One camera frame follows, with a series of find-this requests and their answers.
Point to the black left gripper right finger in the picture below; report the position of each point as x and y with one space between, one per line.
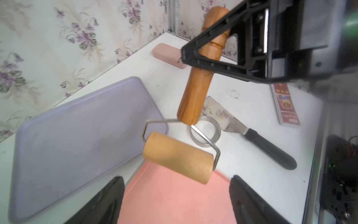
249 207

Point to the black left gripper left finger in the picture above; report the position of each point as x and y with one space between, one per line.
104 207

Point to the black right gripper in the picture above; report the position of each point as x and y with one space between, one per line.
279 41

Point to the pink plastic tray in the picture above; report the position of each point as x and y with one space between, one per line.
157 195

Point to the wooden dough roller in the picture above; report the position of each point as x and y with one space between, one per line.
177 156

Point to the purple plastic tray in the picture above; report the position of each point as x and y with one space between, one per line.
65 149

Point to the pink rectangular case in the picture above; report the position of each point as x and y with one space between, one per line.
169 54

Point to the red card packet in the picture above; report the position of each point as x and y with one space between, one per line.
287 115

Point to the metal ring cutter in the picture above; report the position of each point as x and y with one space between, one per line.
210 128

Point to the black handled metal scraper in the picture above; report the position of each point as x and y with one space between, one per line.
229 123

